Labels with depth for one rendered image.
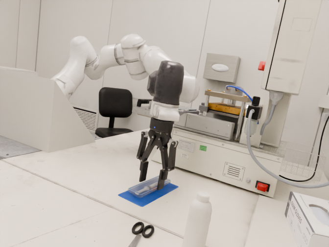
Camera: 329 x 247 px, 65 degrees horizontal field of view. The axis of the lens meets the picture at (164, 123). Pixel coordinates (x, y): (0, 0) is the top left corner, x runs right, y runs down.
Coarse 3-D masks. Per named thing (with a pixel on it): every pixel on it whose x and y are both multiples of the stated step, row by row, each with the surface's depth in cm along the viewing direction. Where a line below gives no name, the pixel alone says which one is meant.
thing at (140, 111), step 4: (136, 108) 128; (140, 108) 127; (144, 108) 129; (148, 108) 129; (136, 112) 128; (140, 112) 127; (144, 112) 126; (148, 112) 125; (148, 116) 128; (152, 116) 124
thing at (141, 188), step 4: (156, 176) 96; (148, 180) 91; (152, 180) 91; (156, 180) 92; (164, 180) 93; (168, 180) 94; (140, 184) 86; (144, 184) 87; (148, 184) 88; (152, 184) 88; (156, 184) 89; (128, 188) 82; (132, 188) 83; (136, 188) 83; (140, 188) 83; (144, 188) 84; (148, 188) 85; (152, 188) 85; (136, 192) 80; (140, 192) 81; (144, 192) 81
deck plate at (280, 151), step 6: (192, 132) 109; (234, 132) 126; (210, 138) 106; (216, 138) 104; (234, 144) 101; (240, 144) 100; (282, 144) 116; (258, 150) 97; (264, 150) 96; (270, 150) 97; (276, 150) 99; (282, 150) 101; (282, 156) 94
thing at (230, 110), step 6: (210, 102) 115; (216, 102) 123; (228, 102) 117; (234, 102) 116; (210, 108) 112; (216, 108) 111; (222, 108) 109; (228, 108) 108; (234, 108) 107; (222, 114) 110; (228, 114) 108; (234, 114) 108
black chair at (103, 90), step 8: (104, 88) 280; (112, 88) 286; (104, 96) 279; (112, 96) 285; (120, 96) 291; (128, 96) 296; (104, 104) 279; (112, 104) 285; (120, 104) 291; (128, 104) 295; (104, 112) 279; (112, 112) 284; (120, 112) 290; (128, 112) 295; (112, 120) 298; (104, 128) 283; (112, 128) 289; (120, 128) 296; (104, 136) 260
